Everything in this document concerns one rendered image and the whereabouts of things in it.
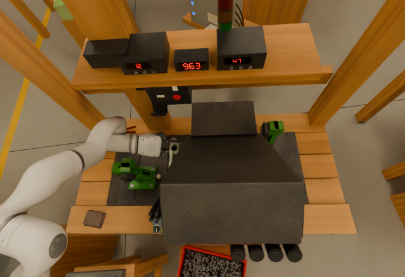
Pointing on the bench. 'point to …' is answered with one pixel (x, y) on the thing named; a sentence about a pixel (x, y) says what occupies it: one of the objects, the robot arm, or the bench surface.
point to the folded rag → (94, 218)
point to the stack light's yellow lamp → (225, 17)
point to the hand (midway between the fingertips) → (172, 146)
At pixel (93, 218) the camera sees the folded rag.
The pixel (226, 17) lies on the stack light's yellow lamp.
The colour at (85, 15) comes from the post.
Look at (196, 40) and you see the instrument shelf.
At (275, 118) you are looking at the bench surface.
